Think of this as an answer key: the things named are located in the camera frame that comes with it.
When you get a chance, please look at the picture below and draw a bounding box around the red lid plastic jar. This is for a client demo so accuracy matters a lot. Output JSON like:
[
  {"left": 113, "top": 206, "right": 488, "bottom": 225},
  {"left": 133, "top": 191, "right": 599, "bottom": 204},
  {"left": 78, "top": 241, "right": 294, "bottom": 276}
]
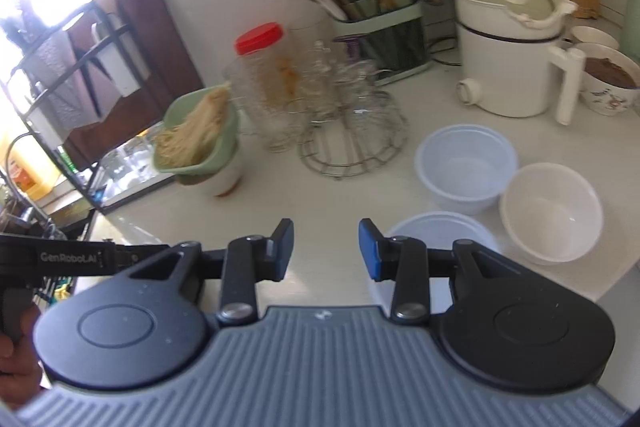
[{"left": 234, "top": 22, "right": 299, "bottom": 150}]

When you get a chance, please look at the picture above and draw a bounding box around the green chopstick holder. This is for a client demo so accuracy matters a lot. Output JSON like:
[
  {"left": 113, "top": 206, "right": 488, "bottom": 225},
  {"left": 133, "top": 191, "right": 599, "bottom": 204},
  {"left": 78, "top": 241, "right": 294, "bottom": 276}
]
[{"left": 331, "top": 0, "right": 432, "bottom": 86}]

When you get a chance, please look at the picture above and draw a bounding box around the dry noodles bundle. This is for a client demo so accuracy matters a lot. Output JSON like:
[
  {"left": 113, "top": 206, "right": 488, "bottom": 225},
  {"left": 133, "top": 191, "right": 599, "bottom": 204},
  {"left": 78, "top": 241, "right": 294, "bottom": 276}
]
[{"left": 153, "top": 81, "right": 234, "bottom": 170}]

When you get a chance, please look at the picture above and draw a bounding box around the green basket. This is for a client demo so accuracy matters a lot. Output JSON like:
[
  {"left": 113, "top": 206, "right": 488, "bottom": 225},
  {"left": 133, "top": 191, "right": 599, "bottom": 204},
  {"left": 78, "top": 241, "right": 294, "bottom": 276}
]
[{"left": 150, "top": 83, "right": 241, "bottom": 176}]

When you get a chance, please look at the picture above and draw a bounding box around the person's left hand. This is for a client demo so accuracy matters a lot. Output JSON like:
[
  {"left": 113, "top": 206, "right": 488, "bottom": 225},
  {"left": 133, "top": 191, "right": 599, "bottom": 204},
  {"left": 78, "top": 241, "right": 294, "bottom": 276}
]
[{"left": 0, "top": 305, "right": 42, "bottom": 410}]

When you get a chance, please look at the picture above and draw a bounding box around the white utensil cup right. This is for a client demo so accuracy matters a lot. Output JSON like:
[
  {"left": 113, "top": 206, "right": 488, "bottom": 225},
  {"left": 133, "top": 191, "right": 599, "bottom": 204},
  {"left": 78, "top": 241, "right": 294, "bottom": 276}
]
[{"left": 91, "top": 13, "right": 150, "bottom": 98}]

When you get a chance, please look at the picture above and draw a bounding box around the brown cutting board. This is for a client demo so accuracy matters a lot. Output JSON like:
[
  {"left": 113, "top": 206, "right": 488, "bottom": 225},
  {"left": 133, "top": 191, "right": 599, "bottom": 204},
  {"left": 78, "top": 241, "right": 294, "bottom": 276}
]
[{"left": 63, "top": 0, "right": 204, "bottom": 169}]

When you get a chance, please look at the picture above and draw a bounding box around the small white bowl far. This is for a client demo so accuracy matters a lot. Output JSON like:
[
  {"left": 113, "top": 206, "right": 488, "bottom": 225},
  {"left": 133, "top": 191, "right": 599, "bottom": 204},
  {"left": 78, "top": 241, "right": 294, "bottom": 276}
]
[{"left": 570, "top": 25, "right": 620, "bottom": 50}]

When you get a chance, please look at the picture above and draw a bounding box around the yellow detergent jug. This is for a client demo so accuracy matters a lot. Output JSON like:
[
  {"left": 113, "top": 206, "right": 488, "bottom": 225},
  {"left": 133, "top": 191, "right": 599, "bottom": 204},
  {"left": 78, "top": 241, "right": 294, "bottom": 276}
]
[{"left": 9, "top": 147, "right": 60, "bottom": 200}]

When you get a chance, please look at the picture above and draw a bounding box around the white ceramic bowl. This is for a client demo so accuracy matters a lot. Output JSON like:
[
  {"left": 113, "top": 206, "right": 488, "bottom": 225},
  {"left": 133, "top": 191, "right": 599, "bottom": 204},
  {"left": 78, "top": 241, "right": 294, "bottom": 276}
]
[{"left": 499, "top": 162, "right": 604, "bottom": 265}]

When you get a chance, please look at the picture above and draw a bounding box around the purple plastic item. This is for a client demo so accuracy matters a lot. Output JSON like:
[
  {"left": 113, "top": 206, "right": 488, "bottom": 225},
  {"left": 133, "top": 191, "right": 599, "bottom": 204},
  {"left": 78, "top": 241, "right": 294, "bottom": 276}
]
[{"left": 332, "top": 35, "right": 362, "bottom": 63}]

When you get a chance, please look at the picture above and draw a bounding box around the white drip tray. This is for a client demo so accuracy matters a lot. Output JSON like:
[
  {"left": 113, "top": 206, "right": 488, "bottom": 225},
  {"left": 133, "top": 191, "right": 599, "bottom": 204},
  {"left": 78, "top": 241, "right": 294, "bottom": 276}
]
[{"left": 91, "top": 129, "right": 174, "bottom": 212}]

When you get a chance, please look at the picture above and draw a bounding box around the wire glass holder rack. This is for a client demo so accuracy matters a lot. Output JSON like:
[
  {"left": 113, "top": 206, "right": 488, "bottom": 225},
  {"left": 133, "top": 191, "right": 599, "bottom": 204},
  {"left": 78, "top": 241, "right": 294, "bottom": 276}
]
[{"left": 285, "top": 40, "right": 408, "bottom": 180}]

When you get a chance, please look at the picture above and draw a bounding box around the black dish rack shelf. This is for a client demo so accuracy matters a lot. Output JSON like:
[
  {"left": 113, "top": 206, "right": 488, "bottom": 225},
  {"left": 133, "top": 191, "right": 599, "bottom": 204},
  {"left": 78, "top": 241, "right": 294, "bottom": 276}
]
[{"left": 1, "top": 1, "right": 146, "bottom": 210}]

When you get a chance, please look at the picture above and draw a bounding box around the white electric cooking pot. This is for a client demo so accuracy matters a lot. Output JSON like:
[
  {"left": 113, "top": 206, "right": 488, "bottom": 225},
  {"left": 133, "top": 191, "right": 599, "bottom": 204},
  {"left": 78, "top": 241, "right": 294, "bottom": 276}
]
[{"left": 454, "top": 0, "right": 586, "bottom": 126}]

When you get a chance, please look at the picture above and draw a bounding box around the floral bowl with brown food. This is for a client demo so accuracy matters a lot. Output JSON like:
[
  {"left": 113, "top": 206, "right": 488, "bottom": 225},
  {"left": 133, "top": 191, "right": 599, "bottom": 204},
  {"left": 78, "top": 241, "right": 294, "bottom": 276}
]
[{"left": 575, "top": 43, "right": 639, "bottom": 116}]

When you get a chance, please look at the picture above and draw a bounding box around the white bowl under basket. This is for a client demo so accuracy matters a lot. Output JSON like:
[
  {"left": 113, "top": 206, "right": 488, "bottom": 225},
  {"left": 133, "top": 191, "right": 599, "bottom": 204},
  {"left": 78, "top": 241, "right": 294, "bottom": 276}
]
[{"left": 176, "top": 145, "right": 244, "bottom": 197}]

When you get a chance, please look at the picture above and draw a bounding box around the translucent plastic bowl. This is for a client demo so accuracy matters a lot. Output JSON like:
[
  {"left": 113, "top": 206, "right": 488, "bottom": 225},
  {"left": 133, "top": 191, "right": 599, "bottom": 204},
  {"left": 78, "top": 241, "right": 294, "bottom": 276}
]
[
  {"left": 414, "top": 124, "right": 520, "bottom": 216},
  {"left": 387, "top": 211, "right": 501, "bottom": 313}
]

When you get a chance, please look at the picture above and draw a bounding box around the mint green kettle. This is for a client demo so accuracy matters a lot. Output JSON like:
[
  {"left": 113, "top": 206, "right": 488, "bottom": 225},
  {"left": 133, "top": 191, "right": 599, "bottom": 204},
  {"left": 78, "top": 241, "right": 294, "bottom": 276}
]
[{"left": 620, "top": 0, "right": 640, "bottom": 62}]

